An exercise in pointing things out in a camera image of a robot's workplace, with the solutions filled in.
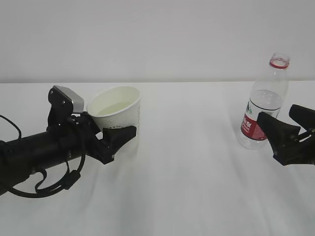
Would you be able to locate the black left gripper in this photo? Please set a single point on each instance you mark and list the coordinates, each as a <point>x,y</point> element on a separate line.
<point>77,136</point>

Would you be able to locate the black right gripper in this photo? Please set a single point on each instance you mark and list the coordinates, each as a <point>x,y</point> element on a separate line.
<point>290,148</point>

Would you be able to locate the white paper cup green logo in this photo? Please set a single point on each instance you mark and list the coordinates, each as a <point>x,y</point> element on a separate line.
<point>116,107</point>

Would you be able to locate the clear water bottle red label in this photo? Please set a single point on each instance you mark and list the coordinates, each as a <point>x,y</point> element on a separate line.
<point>267,95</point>

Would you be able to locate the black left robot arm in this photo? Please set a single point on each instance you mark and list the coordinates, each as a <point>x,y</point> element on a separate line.
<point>25,156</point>

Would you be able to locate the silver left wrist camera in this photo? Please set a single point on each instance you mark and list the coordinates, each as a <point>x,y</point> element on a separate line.
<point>65,100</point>

